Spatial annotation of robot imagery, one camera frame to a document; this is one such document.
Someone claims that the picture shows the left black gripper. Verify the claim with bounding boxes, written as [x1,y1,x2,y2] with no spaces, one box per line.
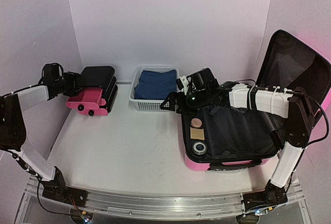
[54,71,83,97]

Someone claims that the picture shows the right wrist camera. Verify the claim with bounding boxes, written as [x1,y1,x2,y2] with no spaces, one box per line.
[176,76,193,95]

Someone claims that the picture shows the small green circuit board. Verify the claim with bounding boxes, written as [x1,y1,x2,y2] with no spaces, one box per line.
[78,211,93,224]

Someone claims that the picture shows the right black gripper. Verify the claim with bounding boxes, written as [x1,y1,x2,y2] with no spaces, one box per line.
[160,89,210,117]

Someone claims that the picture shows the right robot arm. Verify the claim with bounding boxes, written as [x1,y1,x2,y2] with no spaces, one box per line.
[157,68,330,213]

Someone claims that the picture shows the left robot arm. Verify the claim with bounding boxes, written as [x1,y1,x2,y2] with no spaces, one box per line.
[1,63,87,207]

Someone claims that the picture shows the blue item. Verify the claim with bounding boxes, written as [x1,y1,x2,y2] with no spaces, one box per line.
[134,69,177,100]

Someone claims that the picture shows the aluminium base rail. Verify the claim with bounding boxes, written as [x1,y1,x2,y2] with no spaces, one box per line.
[15,172,311,224]

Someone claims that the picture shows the white plastic mesh basket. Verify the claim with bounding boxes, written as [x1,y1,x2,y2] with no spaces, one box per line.
[128,65,179,111]

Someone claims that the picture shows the round black tin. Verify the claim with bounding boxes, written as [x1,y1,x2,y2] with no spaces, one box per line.
[192,141,207,156]

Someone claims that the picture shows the pink hard-shell suitcase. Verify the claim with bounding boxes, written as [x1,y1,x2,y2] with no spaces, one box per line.
[180,30,330,171]

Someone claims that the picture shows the black pink drawer organizer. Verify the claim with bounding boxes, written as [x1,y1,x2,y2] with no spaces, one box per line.
[66,66,118,116]

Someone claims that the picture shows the round pink compact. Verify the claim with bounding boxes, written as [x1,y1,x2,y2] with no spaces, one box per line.
[190,118,202,128]

